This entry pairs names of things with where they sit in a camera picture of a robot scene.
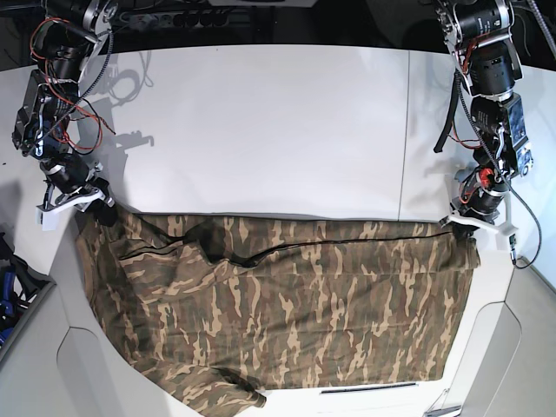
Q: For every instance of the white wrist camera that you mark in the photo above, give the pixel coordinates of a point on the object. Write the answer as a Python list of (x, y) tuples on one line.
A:
[(512, 248), (48, 218)]

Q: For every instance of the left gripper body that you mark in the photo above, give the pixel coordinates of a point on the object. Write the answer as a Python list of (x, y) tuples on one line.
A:
[(482, 201)]

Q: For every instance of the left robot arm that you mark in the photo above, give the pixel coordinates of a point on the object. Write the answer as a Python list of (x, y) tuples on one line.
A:
[(478, 36)]

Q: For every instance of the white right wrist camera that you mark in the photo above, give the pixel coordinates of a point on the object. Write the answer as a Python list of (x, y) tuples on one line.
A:
[(48, 218)]

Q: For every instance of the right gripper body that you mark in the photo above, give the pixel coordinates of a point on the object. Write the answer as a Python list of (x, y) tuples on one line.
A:
[(69, 175)]

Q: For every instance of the camouflage T-shirt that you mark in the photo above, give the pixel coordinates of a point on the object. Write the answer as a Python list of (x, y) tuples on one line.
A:
[(218, 310)]

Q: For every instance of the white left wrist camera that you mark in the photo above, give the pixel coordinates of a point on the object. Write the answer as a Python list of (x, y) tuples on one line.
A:
[(512, 248)]

